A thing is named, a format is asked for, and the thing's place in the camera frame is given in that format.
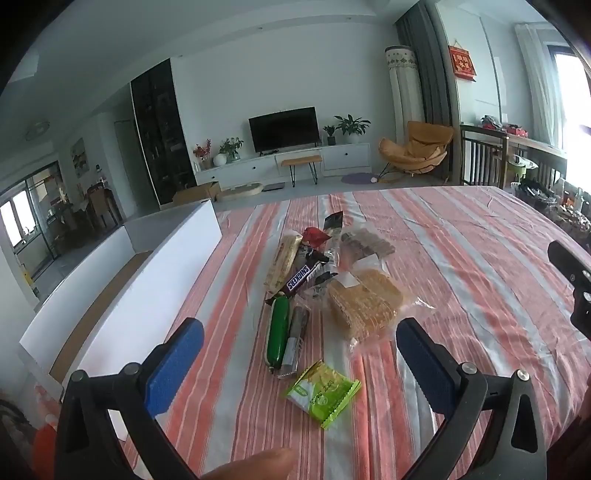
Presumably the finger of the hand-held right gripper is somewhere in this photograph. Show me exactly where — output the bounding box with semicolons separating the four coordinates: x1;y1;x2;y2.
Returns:
547;240;591;284
570;287;591;328

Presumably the pile of assorted clutter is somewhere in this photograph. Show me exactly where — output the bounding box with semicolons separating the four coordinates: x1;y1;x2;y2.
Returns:
512;175;591;241

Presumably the wooden railing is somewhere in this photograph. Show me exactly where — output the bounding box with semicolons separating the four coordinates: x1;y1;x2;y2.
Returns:
459;124;568;188

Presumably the orange lounge chair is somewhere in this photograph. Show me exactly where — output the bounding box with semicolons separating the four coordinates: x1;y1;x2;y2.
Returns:
379;121;455;178

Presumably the black display cabinet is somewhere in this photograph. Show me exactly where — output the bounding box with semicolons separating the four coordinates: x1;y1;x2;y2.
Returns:
130;59;197;206

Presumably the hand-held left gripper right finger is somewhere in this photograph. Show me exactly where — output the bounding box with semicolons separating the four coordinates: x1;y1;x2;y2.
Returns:
396;318;550;480

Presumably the green plant in white vase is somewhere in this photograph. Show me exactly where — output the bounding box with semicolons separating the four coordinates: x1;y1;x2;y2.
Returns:
213;137;244;167

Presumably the white sheer curtain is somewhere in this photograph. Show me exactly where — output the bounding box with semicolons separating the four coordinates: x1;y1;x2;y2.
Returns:
515;23;566;151

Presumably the white cardboard box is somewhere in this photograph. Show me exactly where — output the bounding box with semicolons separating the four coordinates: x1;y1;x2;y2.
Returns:
18;198;223;439

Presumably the person's left hand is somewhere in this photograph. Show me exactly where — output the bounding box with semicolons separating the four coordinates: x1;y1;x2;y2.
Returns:
203;449;296;480

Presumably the green sausage snack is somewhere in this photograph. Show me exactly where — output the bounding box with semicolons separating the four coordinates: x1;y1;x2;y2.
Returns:
263;295;291;370

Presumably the framed wall picture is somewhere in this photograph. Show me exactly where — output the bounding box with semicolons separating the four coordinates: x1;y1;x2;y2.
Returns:
70;137;88;178

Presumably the clear bag of yellow bread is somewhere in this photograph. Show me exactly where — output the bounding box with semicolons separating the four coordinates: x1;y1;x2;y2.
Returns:
323;265;435;352

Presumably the beige cat scratcher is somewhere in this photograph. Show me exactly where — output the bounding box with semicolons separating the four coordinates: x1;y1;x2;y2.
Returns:
216;182;264;202

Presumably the black television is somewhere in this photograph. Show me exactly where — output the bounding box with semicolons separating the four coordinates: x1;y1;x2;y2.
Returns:
248;107;321;155

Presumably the red snack packet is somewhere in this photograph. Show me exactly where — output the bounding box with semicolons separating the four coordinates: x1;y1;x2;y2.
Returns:
302;226;332;252

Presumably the striped orange grey tablecloth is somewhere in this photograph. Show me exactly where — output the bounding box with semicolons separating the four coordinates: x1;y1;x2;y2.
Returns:
124;187;591;480

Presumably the brown cardboard box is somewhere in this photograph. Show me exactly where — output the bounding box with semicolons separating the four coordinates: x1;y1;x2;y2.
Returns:
173;181;221;206

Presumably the red wall hanging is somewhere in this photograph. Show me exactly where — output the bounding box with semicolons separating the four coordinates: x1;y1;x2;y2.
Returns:
448;45;477;83

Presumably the brown silver stick packet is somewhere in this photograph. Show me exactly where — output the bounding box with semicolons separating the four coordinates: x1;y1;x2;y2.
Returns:
277;307;311;380

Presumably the long beige wafer packet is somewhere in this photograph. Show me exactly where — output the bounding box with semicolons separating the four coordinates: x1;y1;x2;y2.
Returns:
264;229;303;292

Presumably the grey curtain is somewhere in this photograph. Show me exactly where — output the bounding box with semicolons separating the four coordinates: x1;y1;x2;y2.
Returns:
396;2;462;185

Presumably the large potted plant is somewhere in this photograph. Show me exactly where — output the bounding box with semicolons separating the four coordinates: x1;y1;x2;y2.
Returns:
335;114;371;145

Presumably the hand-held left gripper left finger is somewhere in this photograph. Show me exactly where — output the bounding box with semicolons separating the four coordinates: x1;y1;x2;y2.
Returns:
55;318;206;480

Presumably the wooden dining chair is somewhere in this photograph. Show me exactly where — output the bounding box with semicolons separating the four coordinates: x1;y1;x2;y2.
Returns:
85;184;122;229

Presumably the green snack packet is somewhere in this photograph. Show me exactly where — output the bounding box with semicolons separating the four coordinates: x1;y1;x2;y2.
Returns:
284;361;362;431

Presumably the brown chocolate bar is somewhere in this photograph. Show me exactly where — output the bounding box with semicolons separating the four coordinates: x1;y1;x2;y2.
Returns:
265;258;329;305

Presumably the clear pack of brown biscuits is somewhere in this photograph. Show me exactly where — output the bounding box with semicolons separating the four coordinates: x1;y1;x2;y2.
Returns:
339;226;395;268

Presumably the red flower plant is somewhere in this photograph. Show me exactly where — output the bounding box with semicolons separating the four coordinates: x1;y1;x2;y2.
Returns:
193;138;212;169

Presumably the wooden bench with metal legs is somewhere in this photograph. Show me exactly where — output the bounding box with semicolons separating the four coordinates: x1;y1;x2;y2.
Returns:
281;154;323;188

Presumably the white television cabinet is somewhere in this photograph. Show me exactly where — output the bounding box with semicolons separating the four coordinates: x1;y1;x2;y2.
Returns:
194;142;372;185

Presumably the covered standing air conditioner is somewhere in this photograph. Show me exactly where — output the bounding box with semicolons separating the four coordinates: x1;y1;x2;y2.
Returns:
385;44;426;139

